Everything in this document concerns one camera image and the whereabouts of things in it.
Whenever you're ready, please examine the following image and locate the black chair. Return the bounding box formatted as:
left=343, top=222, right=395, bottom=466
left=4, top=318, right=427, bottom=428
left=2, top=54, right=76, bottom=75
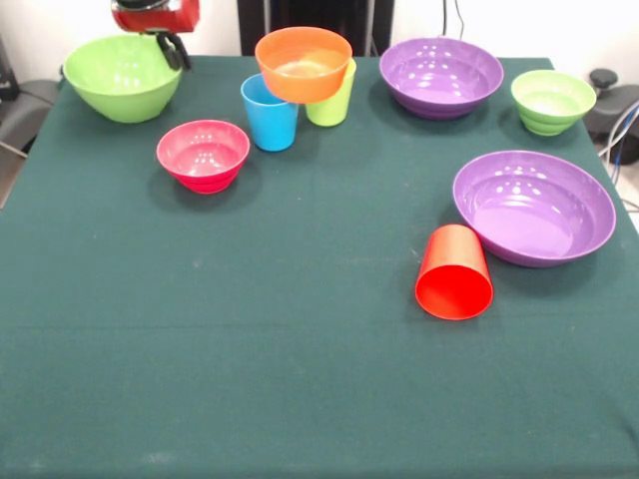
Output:
left=0, top=34, right=69, bottom=157
left=587, top=68, right=639, bottom=166

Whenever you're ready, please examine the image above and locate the small green bowl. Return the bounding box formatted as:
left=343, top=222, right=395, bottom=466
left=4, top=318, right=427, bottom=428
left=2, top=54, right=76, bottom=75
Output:
left=510, top=69, right=598, bottom=137

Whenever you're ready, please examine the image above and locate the large green bowl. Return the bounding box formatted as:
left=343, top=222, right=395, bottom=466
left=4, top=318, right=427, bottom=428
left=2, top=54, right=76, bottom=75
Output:
left=63, top=33, right=184, bottom=125

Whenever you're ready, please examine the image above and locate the purple bowl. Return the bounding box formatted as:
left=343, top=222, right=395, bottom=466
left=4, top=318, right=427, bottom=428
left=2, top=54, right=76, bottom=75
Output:
left=452, top=150, right=618, bottom=268
left=378, top=37, right=505, bottom=121

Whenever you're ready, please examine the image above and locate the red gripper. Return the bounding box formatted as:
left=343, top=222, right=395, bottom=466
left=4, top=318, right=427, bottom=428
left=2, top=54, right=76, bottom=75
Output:
left=110, top=0, right=201, bottom=71

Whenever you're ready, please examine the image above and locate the dark green tablecloth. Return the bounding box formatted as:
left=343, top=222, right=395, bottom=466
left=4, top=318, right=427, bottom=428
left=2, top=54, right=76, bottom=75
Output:
left=0, top=53, right=639, bottom=479

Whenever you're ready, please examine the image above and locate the black cable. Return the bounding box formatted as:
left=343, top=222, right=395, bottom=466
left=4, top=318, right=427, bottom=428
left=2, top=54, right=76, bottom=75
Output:
left=441, top=0, right=468, bottom=41

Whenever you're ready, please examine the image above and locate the white cable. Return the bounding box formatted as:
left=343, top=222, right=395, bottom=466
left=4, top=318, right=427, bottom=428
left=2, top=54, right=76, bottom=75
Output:
left=597, top=112, right=639, bottom=159

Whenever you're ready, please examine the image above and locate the blue cable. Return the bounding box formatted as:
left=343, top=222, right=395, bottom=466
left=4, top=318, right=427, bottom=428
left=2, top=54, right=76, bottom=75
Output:
left=609, top=99, right=639, bottom=169

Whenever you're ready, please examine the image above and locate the orange bowl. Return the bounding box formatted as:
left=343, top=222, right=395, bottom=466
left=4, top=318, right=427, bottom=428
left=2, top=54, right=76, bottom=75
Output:
left=255, top=26, right=353, bottom=105

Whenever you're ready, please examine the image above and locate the red cup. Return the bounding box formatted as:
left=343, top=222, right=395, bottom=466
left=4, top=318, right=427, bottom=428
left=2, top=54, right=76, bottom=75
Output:
left=414, top=224, right=495, bottom=321

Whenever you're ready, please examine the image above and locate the yellow-green cup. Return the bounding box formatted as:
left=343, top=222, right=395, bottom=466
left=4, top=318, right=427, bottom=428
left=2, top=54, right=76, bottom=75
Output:
left=304, top=57, right=357, bottom=128

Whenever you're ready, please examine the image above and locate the blue cup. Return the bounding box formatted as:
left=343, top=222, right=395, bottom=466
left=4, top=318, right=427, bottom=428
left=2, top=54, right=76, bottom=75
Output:
left=240, top=73, right=300, bottom=153

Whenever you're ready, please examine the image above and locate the pink bowl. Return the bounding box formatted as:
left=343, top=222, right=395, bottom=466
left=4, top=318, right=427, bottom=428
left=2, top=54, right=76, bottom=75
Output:
left=156, top=119, right=252, bottom=195

